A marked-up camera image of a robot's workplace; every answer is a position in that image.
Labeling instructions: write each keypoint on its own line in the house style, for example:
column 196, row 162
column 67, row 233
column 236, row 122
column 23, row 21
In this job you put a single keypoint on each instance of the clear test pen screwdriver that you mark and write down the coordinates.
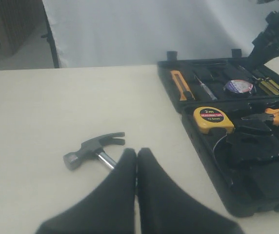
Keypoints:
column 206, row 89

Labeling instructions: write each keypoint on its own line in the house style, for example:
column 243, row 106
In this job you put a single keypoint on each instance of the claw hammer black grip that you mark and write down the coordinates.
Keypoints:
column 94, row 148

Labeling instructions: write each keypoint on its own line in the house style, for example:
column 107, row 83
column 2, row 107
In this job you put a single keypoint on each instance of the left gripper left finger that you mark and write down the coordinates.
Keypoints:
column 108, row 209

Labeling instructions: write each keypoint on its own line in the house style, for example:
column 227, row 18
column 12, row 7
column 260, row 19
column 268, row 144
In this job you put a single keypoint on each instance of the short yellow black screwdriver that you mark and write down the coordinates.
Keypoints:
column 268, row 80

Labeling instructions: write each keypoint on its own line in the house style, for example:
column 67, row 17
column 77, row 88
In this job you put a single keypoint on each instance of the black electrical tape roll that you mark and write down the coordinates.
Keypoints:
column 239, row 88

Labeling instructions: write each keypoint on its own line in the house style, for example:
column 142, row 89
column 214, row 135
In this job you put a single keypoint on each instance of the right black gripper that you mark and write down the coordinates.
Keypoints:
column 266, row 44

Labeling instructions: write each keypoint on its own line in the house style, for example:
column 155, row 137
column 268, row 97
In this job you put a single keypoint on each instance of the long yellow black screwdriver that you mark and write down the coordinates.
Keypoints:
column 261, row 83

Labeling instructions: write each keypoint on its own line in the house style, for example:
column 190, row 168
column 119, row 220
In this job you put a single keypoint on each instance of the black backdrop stand pole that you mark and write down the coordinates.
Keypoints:
column 50, row 39

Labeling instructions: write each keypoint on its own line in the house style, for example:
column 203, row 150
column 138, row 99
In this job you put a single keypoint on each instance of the black plastic tool case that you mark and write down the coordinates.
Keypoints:
column 243, row 165

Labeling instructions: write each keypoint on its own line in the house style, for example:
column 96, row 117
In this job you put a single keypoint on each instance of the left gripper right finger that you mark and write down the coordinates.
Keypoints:
column 165, row 208

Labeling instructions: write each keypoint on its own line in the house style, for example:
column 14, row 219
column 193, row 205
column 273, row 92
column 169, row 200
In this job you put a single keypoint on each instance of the orange utility knife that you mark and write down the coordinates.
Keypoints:
column 184, row 90

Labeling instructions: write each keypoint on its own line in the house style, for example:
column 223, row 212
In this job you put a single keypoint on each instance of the yellow tape measure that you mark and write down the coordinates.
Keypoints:
column 208, row 118

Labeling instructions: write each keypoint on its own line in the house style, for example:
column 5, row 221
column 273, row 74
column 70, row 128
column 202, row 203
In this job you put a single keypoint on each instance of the white backdrop cloth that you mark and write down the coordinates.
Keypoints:
column 97, row 33

